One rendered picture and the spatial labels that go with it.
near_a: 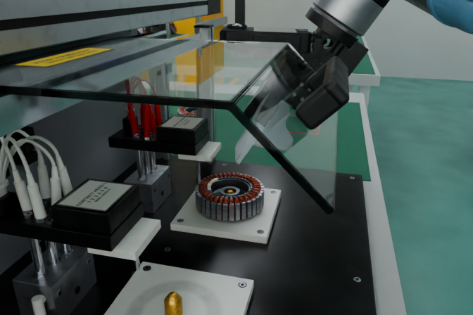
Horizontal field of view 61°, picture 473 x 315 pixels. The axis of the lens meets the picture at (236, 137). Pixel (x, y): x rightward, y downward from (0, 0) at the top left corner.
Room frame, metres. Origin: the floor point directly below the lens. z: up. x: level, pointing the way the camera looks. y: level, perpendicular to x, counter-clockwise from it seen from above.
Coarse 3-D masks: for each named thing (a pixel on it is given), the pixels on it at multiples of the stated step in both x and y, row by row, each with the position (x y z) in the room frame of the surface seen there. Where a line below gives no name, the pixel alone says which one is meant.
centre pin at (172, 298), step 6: (168, 294) 0.35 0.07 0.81; (174, 294) 0.35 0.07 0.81; (168, 300) 0.34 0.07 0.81; (174, 300) 0.34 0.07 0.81; (180, 300) 0.34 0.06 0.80; (168, 306) 0.34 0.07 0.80; (174, 306) 0.34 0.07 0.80; (180, 306) 0.34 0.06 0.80; (168, 312) 0.34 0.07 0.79; (174, 312) 0.34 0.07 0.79; (180, 312) 0.34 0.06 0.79
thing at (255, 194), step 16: (208, 176) 0.61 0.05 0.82; (224, 176) 0.62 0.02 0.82; (240, 176) 0.61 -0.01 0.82; (208, 192) 0.56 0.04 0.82; (224, 192) 0.58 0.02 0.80; (240, 192) 0.60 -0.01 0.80; (256, 192) 0.56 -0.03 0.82; (208, 208) 0.53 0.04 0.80; (224, 208) 0.52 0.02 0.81; (240, 208) 0.53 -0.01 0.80; (256, 208) 0.54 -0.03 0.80
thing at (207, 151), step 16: (160, 128) 0.57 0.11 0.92; (176, 128) 0.57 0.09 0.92; (192, 128) 0.57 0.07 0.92; (112, 144) 0.59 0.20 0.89; (128, 144) 0.58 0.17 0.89; (144, 144) 0.58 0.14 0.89; (160, 144) 0.57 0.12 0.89; (176, 144) 0.56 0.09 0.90; (192, 144) 0.56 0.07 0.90; (208, 144) 0.60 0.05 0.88; (144, 160) 0.61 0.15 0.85; (208, 160) 0.56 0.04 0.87
